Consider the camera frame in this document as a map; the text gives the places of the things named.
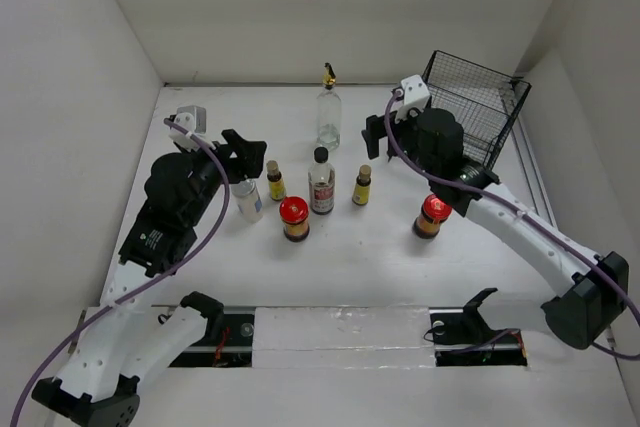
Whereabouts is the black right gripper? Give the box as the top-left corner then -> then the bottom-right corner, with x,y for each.
361,107 -> 438,181

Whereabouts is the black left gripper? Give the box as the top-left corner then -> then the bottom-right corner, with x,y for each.
180,129 -> 264,225

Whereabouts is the clear glass oil bottle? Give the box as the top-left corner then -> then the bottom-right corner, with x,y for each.
316,62 -> 342,151

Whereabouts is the small yellow bottle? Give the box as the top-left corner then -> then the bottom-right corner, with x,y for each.
352,164 -> 372,206
266,160 -> 286,202

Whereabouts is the red label vinegar bottle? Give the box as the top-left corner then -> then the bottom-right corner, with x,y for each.
308,146 -> 335,215

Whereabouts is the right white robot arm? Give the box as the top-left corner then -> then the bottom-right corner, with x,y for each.
362,108 -> 632,350

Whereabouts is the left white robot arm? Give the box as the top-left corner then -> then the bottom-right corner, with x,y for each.
27,124 -> 267,426

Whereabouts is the white silver lid jar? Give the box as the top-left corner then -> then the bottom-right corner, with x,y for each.
231,179 -> 263,223

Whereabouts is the red lid jar left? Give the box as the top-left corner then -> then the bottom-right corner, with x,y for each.
279,196 -> 310,242

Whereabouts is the red lid jar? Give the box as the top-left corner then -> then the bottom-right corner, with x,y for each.
412,194 -> 453,239
279,196 -> 310,242

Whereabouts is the red lid jar right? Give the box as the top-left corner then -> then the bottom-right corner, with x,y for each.
412,194 -> 453,239

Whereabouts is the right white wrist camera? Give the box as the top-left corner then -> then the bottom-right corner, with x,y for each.
394,75 -> 431,124

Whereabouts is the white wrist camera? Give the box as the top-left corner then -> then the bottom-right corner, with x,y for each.
169,105 -> 209,151
394,75 -> 431,124

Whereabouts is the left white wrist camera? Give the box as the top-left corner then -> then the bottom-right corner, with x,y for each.
169,105 -> 209,151

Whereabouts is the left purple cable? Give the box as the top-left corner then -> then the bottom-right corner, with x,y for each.
9,116 -> 234,427

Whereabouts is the black wire basket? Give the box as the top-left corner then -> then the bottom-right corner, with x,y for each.
423,50 -> 531,169

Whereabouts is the black metal base rail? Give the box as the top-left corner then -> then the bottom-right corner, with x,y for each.
171,306 -> 527,370

